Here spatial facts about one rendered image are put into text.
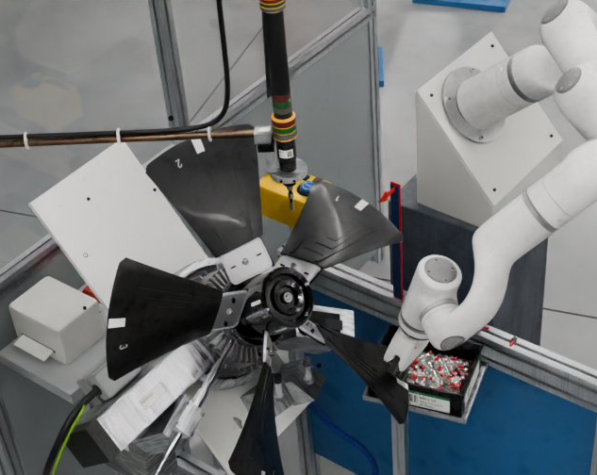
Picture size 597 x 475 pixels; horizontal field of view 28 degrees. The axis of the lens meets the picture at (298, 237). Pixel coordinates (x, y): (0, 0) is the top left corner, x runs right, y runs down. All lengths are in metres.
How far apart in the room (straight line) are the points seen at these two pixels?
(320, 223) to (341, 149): 1.32
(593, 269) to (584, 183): 2.14
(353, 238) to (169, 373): 0.47
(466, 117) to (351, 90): 0.94
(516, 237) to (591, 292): 2.01
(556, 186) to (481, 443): 1.02
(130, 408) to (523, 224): 0.78
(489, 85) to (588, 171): 0.69
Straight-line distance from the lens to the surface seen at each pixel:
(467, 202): 2.82
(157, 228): 2.45
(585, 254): 4.25
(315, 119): 3.55
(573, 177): 2.08
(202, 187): 2.28
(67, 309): 2.68
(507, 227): 2.11
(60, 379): 2.69
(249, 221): 2.26
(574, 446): 2.77
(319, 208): 2.45
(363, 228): 2.43
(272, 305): 2.21
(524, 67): 2.64
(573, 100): 2.18
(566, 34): 2.50
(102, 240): 2.38
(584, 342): 3.92
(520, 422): 2.81
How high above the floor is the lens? 2.69
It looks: 39 degrees down
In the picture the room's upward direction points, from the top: 5 degrees counter-clockwise
